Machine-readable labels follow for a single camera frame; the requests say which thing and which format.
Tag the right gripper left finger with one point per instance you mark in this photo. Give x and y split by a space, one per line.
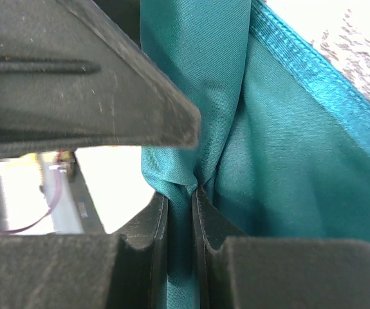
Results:
125 269

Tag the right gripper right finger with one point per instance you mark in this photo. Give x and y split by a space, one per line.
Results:
238 271

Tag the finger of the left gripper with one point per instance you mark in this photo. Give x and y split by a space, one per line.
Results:
72 75

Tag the teal cloth napkin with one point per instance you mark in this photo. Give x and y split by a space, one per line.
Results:
285 139

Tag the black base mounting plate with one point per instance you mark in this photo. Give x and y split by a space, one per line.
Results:
82 199

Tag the floral tablecloth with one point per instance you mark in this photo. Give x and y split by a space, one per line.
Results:
339 30

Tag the aluminium frame rail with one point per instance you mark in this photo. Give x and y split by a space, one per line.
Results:
35 198

